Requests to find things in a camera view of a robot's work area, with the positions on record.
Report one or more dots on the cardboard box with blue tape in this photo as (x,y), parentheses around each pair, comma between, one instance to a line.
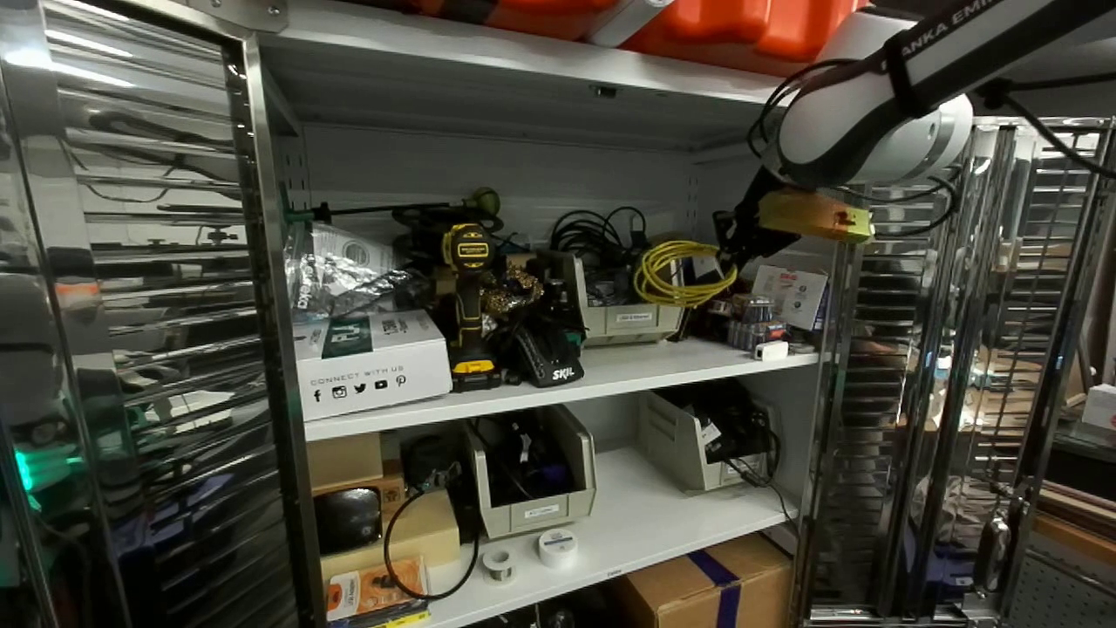
(736,585)

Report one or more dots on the grey tool box bin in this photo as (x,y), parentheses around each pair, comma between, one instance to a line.
(622,324)

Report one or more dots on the black battery charger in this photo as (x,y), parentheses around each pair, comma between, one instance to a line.
(537,349)

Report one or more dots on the yellow black cordless drill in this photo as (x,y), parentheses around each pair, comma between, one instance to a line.
(486,291)

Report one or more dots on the silver tray rack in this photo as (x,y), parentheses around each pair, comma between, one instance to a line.
(147,470)
(958,332)

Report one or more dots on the grey bin lower right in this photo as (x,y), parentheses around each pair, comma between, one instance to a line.
(708,434)

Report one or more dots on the white shelf unit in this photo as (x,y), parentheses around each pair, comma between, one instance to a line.
(390,107)

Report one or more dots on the white tape roll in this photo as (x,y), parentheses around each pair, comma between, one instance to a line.
(495,565)
(561,546)

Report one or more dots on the grey bin lower middle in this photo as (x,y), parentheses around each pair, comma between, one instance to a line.
(533,470)

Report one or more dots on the silver tray rack left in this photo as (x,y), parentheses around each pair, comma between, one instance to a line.
(147,470)

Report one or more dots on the silver tray rack right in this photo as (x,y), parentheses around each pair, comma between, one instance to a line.
(958,332)

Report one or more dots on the white product box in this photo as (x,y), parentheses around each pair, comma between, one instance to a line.
(368,361)

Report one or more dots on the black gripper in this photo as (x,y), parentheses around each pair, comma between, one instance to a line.
(742,234)

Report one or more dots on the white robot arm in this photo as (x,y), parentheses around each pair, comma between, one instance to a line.
(890,103)

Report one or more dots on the orange plastic container top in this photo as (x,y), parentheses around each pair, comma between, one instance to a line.
(685,28)

